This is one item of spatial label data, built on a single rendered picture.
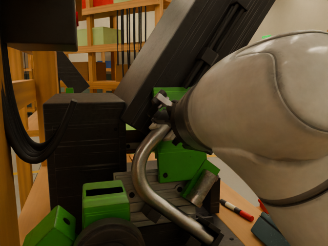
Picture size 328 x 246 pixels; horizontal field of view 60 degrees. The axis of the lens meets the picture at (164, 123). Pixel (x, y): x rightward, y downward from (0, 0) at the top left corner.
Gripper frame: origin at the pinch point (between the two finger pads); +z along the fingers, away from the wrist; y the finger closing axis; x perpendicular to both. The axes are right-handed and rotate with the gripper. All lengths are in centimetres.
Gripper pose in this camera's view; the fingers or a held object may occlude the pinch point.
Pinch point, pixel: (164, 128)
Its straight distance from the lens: 57.9
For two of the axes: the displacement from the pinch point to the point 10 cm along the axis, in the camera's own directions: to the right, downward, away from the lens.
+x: -6.3, 7.4, -2.4
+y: -7.3, -6.7, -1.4
